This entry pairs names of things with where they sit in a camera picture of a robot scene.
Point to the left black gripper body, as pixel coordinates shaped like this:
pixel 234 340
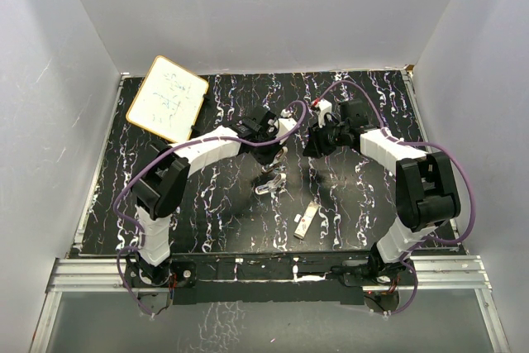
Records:
pixel 269 147

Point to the small whiteboard with wooden frame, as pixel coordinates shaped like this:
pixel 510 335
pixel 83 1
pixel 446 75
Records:
pixel 168 101

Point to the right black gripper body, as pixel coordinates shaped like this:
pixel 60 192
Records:
pixel 335 135

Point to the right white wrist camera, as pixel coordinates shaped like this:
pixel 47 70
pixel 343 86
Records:
pixel 321 107

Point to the aluminium frame rail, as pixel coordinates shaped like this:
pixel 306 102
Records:
pixel 73 276

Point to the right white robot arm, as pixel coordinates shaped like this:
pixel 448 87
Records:
pixel 425 190

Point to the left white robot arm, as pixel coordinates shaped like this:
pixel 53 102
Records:
pixel 160 190

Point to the white staple box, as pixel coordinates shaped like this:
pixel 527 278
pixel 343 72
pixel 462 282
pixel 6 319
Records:
pixel 305 220

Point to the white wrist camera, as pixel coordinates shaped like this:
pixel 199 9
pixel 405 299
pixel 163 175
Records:
pixel 321 107
pixel 285 124

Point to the beige grey stapler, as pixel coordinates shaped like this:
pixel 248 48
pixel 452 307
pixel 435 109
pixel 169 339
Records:
pixel 277 161

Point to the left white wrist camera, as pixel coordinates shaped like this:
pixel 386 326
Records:
pixel 285 124

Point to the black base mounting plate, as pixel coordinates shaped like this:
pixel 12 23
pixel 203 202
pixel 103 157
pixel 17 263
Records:
pixel 267 278

